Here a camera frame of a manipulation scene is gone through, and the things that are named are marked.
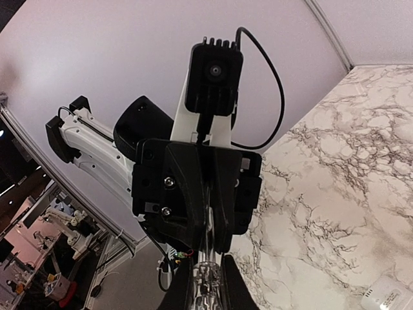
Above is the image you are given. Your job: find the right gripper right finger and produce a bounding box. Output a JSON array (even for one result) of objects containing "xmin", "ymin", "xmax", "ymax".
[{"xmin": 222, "ymin": 254, "xmax": 259, "ymax": 310}]

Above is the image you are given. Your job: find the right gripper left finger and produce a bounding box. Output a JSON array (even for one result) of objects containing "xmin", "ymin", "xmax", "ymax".
[{"xmin": 157, "ymin": 258, "xmax": 194, "ymax": 310}]

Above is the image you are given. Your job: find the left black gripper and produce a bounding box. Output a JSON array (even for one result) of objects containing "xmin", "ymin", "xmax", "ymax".
[{"xmin": 132, "ymin": 139, "xmax": 262, "ymax": 254}]

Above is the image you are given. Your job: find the white remote control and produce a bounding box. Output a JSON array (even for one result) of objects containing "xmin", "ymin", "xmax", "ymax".
[{"xmin": 361, "ymin": 276, "xmax": 412, "ymax": 310}]

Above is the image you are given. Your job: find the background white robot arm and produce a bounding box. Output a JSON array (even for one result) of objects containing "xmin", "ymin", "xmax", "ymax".
[{"xmin": 42, "ymin": 207, "xmax": 94, "ymax": 260}]

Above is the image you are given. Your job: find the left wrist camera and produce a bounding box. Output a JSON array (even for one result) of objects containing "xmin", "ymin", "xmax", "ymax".
[{"xmin": 169, "ymin": 36, "xmax": 245, "ymax": 149}]

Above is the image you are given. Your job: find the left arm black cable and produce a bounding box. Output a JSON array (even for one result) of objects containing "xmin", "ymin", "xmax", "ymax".
[{"xmin": 57, "ymin": 26, "xmax": 287, "ymax": 278}]

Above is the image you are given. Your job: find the left aluminium frame post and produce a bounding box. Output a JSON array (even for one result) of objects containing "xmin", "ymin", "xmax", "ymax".
[{"xmin": 303, "ymin": 0, "xmax": 355, "ymax": 73}]

